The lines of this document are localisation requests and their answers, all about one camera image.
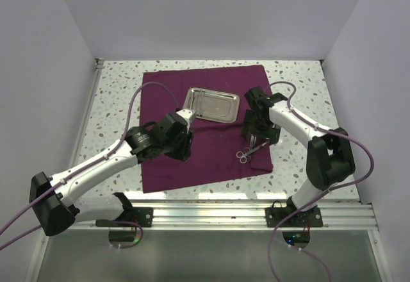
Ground purple cable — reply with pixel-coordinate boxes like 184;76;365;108
0;82;180;251
267;81;375;282

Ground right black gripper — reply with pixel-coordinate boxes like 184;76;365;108
241;109;281;146

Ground long steel scissors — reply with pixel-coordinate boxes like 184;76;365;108
236;141;268;164

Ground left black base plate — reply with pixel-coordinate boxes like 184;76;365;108
95;207;154;228

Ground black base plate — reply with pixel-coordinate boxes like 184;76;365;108
265;206;324;228
95;207;154;228

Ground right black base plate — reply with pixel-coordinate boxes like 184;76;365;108
265;206;324;228

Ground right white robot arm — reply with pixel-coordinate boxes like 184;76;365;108
237;87;356;226

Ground steel instrument tray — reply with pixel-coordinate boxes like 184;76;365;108
183;87;240;124

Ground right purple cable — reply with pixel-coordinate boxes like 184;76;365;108
267;81;375;282

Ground purple cloth wrap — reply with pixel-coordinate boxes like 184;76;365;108
140;65;273;193

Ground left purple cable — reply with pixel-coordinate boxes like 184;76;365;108
0;82;180;251

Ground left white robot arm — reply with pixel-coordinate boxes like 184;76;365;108
29;109;196;236

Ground steel hemostat forceps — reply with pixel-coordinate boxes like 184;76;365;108
249;135;257;151

